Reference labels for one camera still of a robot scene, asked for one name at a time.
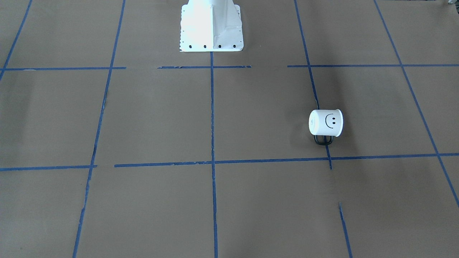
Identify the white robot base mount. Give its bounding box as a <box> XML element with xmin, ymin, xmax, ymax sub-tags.
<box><xmin>179</xmin><ymin>0</ymin><xmax>244</xmax><ymax>52</ymax></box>

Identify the blue far tape line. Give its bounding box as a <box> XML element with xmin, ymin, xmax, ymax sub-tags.
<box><xmin>1</xmin><ymin>0</ymin><xmax>33</xmax><ymax>79</ymax></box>

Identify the white smiley face mug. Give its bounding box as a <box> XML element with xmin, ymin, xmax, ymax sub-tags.
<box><xmin>308</xmin><ymin>109</ymin><xmax>344</xmax><ymax>146</ymax></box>

